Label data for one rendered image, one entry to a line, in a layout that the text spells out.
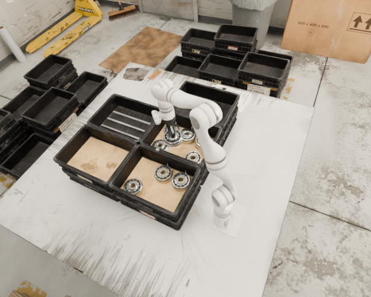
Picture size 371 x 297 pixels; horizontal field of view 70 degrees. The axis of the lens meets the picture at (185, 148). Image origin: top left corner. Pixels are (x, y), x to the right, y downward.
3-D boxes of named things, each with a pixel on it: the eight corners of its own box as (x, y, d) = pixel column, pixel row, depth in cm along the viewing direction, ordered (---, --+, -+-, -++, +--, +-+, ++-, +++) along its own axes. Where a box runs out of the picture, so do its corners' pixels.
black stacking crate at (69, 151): (142, 155, 161) (138, 144, 152) (113, 195, 146) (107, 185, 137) (92, 135, 174) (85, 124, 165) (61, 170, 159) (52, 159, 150)
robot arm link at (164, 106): (171, 99, 132) (156, 107, 129) (166, 73, 120) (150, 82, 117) (179, 106, 129) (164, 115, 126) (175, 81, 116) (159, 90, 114)
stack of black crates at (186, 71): (209, 79, 300) (208, 62, 282) (198, 96, 285) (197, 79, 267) (178, 72, 313) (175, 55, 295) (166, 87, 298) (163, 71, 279)
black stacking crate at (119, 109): (166, 121, 176) (164, 109, 167) (142, 154, 161) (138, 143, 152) (118, 105, 189) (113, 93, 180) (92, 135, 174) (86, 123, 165)
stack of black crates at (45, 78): (69, 86, 312) (50, 53, 276) (89, 92, 303) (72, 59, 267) (45, 109, 292) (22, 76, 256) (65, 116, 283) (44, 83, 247)
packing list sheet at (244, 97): (253, 92, 201) (253, 92, 201) (243, 113, 190) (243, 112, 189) (213, 83, 212) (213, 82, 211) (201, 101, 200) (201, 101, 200)
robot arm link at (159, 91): (146, 85, 118) (162, 95, 108) (162, 76, 120) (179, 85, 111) (151, 98, 122) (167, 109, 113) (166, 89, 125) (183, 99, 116)
